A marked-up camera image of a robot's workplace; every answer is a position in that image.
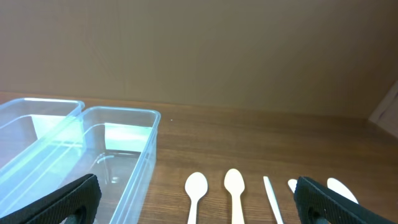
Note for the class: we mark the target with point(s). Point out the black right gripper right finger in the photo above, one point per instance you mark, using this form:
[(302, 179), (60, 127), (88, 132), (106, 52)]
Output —
[(317, 204)]

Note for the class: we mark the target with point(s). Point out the yellow spoon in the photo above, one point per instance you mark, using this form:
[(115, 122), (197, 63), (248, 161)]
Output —
[(234, 184)]

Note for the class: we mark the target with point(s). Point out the white spoon slim handle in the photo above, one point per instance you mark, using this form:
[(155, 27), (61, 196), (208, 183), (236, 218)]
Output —
[(292, 183)]

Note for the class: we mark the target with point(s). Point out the clear container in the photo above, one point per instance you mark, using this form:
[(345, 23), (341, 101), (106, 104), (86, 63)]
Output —
[(26, 120), (118, 145)]

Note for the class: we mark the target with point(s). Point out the clear container right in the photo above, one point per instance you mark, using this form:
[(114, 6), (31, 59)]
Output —
[(118, 145)]

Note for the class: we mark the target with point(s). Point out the clear container left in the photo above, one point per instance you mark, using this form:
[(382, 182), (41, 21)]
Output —
[(26, 120)]

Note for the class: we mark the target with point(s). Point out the white flat-handle spoon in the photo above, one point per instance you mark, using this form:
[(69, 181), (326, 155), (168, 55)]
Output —
[(272, 200)]

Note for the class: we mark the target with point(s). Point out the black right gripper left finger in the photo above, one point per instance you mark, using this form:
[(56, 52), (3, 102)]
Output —
[(76, 202)]

